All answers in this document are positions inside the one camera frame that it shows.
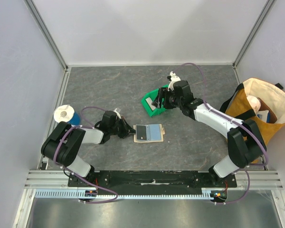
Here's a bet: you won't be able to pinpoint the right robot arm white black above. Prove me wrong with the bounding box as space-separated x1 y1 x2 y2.
152 80 266 187

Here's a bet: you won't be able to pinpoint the slotted cable duct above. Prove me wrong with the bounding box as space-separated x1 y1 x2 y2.
34 187 228 200

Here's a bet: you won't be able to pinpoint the purple cable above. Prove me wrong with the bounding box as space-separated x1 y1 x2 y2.
54 106 119 205
174 63 269 206

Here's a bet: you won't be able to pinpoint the beige leather card holder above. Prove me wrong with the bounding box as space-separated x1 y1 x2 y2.
133 124 166 143

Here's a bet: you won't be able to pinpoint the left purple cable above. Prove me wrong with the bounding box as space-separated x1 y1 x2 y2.
54 106 119 205

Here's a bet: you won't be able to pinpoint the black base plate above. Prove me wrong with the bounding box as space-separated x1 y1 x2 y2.
68 170 238 193

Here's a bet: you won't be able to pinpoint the dark credit card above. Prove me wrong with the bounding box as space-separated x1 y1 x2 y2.
136 125 147 141

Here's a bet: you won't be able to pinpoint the mustard canvas tote bag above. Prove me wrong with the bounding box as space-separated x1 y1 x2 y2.
220 78 285 145

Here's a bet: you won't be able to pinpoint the green plastic bin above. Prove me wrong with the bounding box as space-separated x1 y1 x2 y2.
141 84 171 117

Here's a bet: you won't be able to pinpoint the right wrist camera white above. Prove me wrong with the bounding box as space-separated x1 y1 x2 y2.
167 71 181 91

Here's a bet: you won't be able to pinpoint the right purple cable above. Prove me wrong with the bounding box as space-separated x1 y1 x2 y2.
174 63 269 206

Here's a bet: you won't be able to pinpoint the items inside tote bag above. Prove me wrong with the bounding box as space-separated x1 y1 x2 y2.
247 95 277 124

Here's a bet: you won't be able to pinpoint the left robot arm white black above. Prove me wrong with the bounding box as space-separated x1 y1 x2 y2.
41 110 136 187

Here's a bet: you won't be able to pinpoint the toilet paper roll blue wrapper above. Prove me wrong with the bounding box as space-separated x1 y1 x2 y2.
53 104 81 125

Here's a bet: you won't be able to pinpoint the credit card stack in bin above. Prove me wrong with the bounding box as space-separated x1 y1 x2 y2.
145 97 156 111

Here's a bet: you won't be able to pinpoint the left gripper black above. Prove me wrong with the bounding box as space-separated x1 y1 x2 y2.
109 116 137 139

